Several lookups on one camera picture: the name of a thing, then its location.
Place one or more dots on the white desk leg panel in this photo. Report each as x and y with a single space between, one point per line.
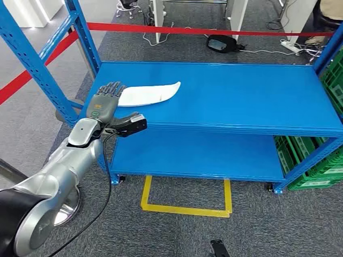
238 17
158 21
297 17

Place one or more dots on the grey stanchion pole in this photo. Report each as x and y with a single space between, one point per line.
85 60

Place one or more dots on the person on stool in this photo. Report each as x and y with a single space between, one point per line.
332 7

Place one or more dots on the black stool with chrome base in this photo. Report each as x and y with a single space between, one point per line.
326 23

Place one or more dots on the white power strip by desks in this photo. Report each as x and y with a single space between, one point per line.
289 46

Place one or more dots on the black stanchion with grey base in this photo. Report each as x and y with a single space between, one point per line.
60 115

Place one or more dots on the green plastic crate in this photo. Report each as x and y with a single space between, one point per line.
333 81
288 152
316 184

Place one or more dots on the dark robot foot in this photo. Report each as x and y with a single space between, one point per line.
218 248

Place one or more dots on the office chair base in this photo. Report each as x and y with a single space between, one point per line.
128 10

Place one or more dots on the chrome round stanchion base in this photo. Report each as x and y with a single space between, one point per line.
68 209

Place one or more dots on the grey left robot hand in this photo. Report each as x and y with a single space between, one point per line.
103 106

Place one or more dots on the white curved plastic part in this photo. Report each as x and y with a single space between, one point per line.
149 95

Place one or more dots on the short red barrier belt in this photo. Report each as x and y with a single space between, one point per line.
16 85

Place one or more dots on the blue metal shelf rack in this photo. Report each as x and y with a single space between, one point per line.
214 95

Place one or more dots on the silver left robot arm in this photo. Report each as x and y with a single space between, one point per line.
66 166

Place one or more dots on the black device on floor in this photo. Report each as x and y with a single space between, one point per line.
220 44

